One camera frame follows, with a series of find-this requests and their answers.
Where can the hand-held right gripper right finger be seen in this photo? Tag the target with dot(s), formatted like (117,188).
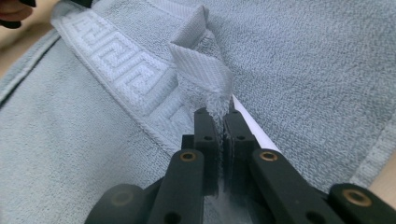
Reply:
(274,180)

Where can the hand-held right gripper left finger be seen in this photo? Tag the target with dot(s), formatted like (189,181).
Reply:
(186,180)

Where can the light blue towel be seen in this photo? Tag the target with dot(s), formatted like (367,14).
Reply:
(77,140)

